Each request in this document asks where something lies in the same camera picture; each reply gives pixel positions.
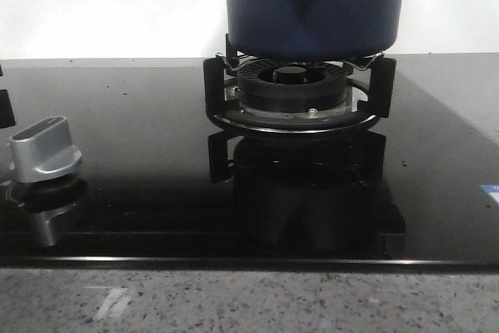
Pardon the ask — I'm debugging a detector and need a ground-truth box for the blue label sticker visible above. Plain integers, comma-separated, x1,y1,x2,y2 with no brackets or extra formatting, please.
480,185,499,204

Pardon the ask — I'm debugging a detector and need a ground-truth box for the black gas burner head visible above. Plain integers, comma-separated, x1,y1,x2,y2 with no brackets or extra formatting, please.
237,59,347,113

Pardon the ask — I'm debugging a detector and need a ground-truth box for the silver stove knob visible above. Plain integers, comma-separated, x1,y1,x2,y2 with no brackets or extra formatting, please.
9,116,83,183

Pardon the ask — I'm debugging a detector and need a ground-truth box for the blue cooking pot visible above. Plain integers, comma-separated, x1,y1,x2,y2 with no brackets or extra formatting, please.
226,0,402,62

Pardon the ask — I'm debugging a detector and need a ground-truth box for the black pot support grate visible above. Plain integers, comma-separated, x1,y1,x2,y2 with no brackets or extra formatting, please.
203,41,397,135

